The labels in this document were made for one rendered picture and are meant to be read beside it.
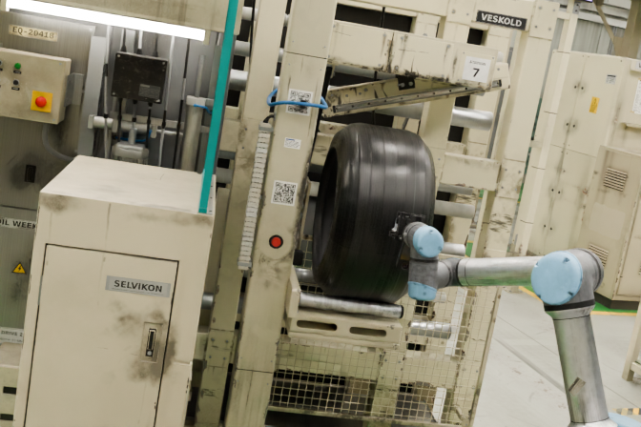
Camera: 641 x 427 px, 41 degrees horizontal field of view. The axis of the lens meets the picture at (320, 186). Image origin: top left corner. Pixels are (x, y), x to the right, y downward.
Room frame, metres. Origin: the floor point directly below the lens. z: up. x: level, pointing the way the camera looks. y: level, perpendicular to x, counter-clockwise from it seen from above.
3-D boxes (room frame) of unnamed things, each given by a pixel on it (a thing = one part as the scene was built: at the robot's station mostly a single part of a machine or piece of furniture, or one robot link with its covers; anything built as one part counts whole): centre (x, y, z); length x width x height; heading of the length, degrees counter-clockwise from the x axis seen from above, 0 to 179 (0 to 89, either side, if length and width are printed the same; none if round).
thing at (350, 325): (2.62, -0.15, 0.83); 0.36 x 0.09 x 0.06; 98
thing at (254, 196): (2.66, 0.20, 1.19); 0.05 x 0.04 x 0.48; 8
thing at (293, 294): (2.74, 0.04, 0.90); 0.40 x 0.03 x 0.10; 8
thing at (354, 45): (3.07, -0.21, 1.71); 0.61 x 0.25 x 0.15; 98
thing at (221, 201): (3.52, 0.39, 0.61); 0.33 x 0.06 x 0.86; 8
